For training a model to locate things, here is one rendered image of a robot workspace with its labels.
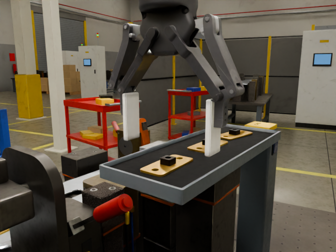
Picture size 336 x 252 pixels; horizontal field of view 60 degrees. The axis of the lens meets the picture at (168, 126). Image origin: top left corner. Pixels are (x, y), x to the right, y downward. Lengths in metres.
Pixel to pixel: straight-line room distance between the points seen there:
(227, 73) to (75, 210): 0.31
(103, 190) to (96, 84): 10.44
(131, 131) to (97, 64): 10.47
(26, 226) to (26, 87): 7.32
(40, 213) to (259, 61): 7.41
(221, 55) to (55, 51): 4.38
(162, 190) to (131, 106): 0.15
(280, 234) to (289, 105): 6.57
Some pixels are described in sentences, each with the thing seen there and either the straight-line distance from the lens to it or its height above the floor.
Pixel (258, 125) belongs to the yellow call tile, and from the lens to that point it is 0.72.
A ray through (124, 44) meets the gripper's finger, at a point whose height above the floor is 1.33.
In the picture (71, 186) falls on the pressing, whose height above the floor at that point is 1.00.
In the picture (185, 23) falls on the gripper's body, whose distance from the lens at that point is 0.37.
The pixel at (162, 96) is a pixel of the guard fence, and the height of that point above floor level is 0.67.
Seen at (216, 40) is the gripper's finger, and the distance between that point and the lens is 0.35.
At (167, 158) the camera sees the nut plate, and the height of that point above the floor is 1.17.
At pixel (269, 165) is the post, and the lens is 0.73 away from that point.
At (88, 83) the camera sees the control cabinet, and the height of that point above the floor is 0.68.
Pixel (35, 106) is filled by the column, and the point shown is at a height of 0.32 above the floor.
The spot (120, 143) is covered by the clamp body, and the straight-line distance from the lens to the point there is 1.12.
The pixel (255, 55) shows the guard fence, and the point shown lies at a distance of 7.70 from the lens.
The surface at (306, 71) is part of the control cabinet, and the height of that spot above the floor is 1.18.
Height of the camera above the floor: 1.30
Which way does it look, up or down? 12 degrees down
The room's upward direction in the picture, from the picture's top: straight up
